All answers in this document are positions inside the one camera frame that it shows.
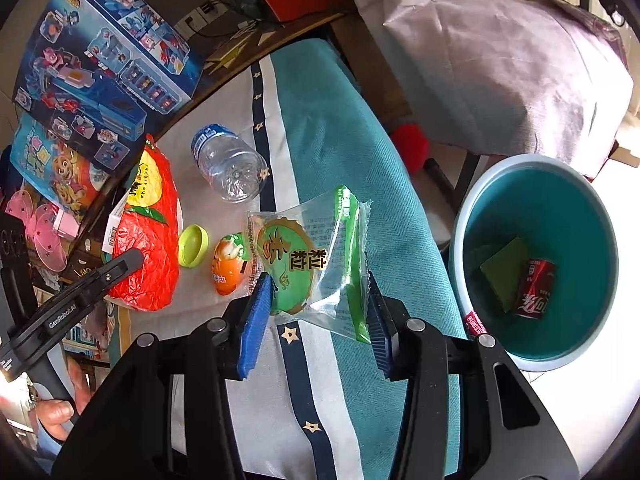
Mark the green sponge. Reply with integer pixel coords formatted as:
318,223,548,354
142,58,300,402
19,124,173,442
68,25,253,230
480,236,533,313

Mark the red orange crinkled plastic bag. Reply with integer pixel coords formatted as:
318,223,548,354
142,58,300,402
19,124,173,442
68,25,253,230
102,134,183,313

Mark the brown cardboard piece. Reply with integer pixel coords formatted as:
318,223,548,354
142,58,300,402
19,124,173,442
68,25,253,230
607,140,640,168

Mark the clear plastic bottle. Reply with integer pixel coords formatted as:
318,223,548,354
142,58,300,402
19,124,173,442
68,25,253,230
191,122,270,204

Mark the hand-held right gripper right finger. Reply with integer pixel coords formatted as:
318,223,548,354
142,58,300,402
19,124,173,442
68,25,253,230
367,271,583,480

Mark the person's left hand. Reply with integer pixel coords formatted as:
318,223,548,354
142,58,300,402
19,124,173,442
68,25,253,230
27,357,93,443

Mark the green clear snack wrapper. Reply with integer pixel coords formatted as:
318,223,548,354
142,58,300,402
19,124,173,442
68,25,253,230
246,185,373,345

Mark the red drink can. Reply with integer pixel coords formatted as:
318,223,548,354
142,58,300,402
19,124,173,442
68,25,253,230
514,258,557,321

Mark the teal plastic bin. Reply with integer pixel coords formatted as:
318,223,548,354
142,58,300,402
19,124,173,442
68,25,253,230
448,154,619,372

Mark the purple grey bed cover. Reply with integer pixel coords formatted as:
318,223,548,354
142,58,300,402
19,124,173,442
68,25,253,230
336,0,633,176

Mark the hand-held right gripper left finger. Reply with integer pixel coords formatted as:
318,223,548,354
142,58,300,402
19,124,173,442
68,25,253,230
52,272,273,480

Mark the yellow-green plastic cap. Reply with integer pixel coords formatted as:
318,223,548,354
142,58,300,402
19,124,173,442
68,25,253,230
178,225,210,267

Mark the white power strip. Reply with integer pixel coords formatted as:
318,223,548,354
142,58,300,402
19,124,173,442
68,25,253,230
172,0,236,41

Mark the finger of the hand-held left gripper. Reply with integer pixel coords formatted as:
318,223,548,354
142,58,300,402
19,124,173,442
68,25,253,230
75,249,145,311

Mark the black metal frame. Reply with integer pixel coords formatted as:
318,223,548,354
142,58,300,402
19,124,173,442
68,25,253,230
425,152,481,211

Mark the red fuzzy ball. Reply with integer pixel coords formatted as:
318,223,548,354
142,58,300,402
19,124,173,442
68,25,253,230
391,122,430,173

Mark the colourful cartoon toy packet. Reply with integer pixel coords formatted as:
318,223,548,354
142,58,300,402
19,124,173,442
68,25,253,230
10,112,108,211

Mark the pink plastic toy set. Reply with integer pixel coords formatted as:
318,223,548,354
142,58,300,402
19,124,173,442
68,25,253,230
2,187,81,273

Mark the blue toy box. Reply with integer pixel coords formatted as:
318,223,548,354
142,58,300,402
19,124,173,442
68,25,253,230
12,0,206,176

